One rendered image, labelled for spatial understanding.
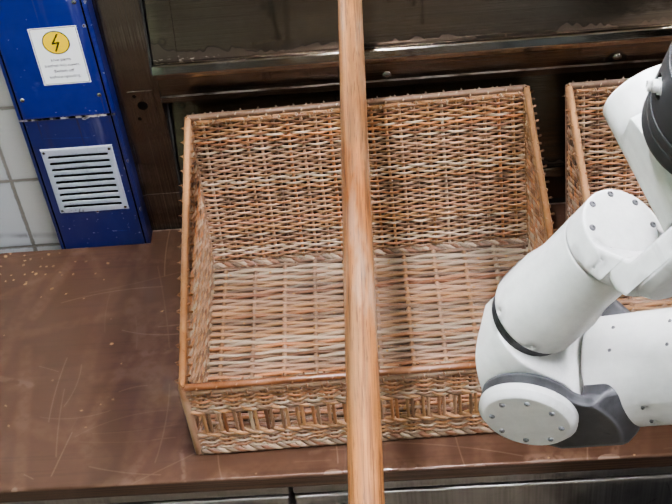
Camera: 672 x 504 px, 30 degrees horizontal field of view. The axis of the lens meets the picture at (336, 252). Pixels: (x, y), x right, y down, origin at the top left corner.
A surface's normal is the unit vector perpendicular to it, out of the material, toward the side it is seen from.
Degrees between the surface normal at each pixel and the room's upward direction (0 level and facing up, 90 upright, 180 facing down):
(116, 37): 90
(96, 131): 90
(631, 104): 57
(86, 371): 0
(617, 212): 30
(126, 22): 90
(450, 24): 70
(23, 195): 90
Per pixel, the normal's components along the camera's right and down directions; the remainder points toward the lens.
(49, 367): -0.09, -0.72
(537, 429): -0.26, 0.77
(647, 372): -0.56, 0.03
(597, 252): -0.87, 0.15
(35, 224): 0.00, 0.69
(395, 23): -0.04, 0.40
